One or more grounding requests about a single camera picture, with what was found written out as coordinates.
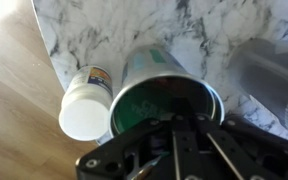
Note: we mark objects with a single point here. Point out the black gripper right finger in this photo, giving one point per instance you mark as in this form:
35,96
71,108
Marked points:
250,143

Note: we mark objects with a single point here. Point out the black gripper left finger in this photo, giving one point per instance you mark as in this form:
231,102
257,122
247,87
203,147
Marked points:
134,143

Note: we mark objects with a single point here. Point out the green round lid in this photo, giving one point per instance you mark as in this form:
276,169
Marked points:
137,106

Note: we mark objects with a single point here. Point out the grey translucent plastic cup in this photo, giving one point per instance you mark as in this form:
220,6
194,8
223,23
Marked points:
267,80

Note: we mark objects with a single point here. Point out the white pill bottle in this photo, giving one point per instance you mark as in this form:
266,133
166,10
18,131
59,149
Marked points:
84,110

